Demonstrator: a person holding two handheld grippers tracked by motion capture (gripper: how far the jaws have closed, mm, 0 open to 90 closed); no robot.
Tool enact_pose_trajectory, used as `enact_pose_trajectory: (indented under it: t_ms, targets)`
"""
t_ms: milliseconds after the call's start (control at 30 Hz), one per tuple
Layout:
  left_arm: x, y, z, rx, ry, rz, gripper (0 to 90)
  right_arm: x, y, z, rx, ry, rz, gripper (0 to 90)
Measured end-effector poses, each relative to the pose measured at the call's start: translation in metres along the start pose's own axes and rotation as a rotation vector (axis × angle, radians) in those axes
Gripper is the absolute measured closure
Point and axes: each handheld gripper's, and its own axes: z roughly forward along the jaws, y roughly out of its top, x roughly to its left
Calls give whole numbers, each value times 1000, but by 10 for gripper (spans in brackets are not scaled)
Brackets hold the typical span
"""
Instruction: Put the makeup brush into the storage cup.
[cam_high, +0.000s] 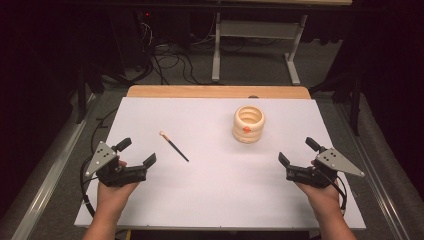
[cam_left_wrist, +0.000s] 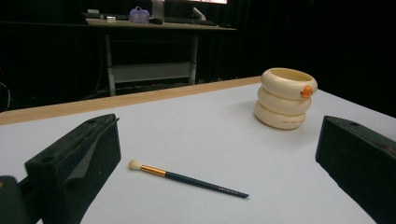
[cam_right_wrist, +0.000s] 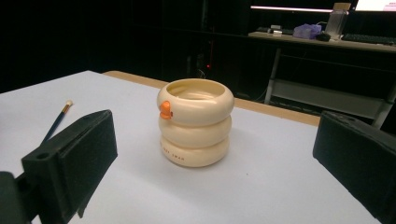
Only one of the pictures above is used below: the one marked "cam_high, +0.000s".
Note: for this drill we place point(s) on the white board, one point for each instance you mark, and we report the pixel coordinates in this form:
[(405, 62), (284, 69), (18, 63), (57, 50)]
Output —
[(216, 186)]

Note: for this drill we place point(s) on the cream ribbed brush holder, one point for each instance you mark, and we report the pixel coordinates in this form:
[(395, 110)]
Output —
[(256, 131)]

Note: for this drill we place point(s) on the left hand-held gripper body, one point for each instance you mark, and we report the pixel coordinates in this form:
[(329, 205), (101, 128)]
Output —
[(115, 175)]

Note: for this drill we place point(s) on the person's right hand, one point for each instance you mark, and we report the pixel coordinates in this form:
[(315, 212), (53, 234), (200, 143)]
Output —
[(325, 200)]

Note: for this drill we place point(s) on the white-framed desk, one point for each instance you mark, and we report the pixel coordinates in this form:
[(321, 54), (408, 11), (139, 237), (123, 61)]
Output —
[(256, 29)]

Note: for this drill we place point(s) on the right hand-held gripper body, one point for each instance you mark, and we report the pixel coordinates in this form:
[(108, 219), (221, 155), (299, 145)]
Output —
[(313, 175)]

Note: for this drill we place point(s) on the person's left hand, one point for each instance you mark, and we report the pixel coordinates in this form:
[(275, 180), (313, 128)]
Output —
[(111, 196)]

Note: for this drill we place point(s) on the black metal stand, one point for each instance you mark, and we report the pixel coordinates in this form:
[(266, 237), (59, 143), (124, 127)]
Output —
[(356, 106), (81, 100)]

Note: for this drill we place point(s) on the aluminium floor rail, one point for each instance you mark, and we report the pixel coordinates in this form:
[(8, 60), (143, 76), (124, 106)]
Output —
[(376, 193), (50, 186)]

